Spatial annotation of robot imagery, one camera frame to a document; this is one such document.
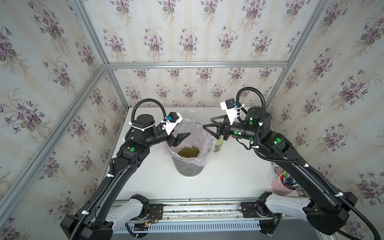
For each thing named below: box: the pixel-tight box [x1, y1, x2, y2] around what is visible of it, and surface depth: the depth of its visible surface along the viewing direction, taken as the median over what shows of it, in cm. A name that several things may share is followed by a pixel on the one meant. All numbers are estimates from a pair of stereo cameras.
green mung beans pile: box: [178, 146, 200, 158], surface depth 94 cm
